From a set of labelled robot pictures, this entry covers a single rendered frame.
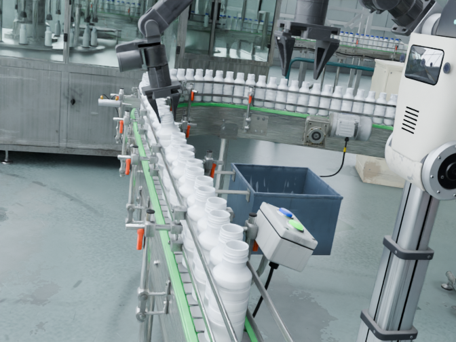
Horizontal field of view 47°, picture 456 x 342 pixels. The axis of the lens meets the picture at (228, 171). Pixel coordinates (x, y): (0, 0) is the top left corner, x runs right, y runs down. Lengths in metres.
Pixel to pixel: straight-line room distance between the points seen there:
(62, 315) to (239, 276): 1.98
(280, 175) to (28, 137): 2.97
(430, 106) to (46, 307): 2.05
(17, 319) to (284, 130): 1.64
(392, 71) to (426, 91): 3.88
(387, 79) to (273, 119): 2.51
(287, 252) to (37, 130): 3.77
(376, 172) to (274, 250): 4.47
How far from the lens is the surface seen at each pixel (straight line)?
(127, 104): 2.23
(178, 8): 1.38
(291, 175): 2.03
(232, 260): 0.78
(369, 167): 5.41
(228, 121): 2.88
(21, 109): 4.58
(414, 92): 1.41
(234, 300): 0.79
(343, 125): 2.75
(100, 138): 4.59
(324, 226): 1.80
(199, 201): 0.99
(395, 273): 1.53
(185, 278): 1.02
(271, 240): 1.00
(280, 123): 2.90
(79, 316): 2.70
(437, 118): 1.35
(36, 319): 2.69
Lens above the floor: 1.50
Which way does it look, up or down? 17 degrees down
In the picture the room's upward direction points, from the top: 8 degrees clockwise
